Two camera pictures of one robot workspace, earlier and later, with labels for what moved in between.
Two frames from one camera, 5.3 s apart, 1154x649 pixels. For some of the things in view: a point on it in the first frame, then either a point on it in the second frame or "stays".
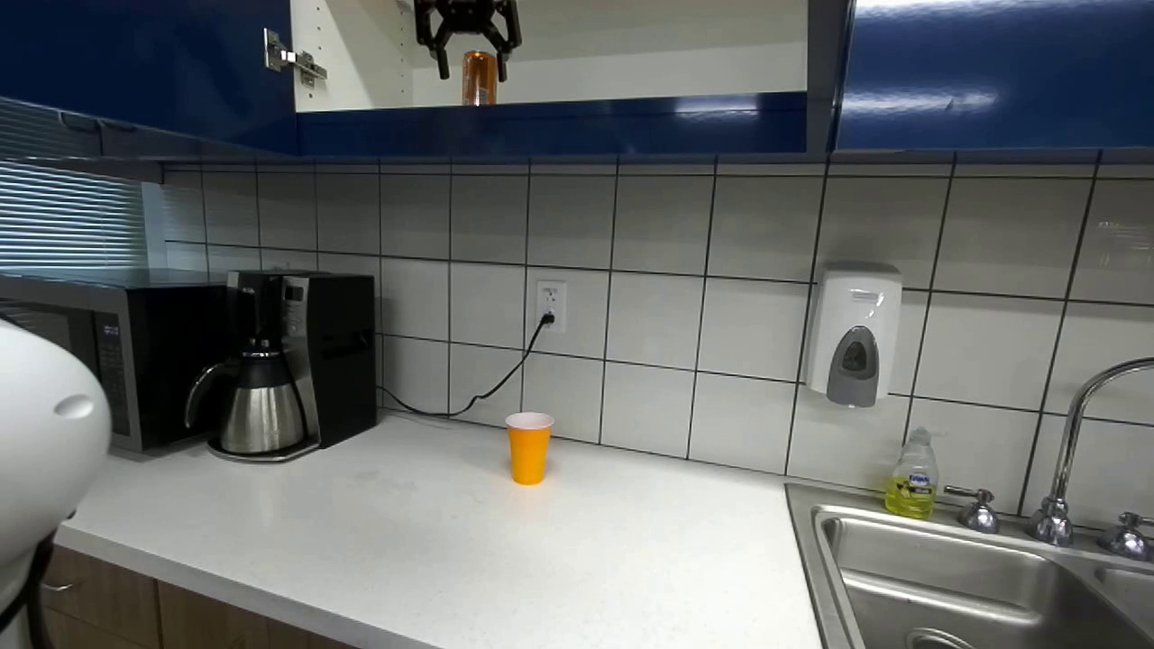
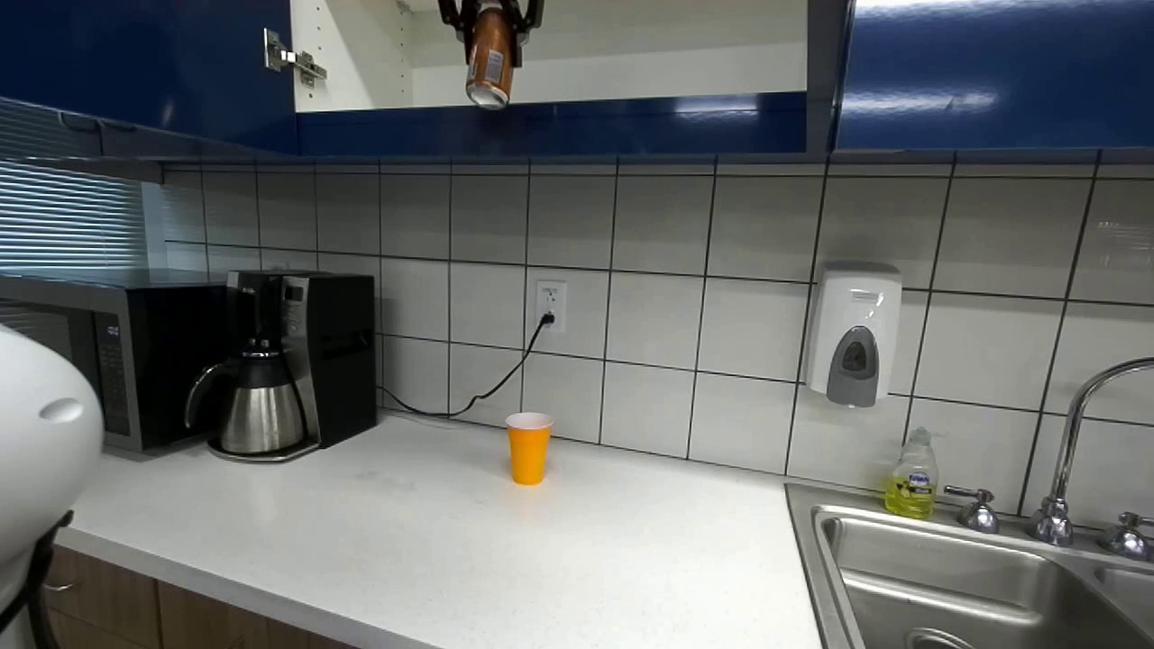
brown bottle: [477, 78] stays
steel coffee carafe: [261, 411] stays
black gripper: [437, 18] to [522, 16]
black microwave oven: [145, 348] stays
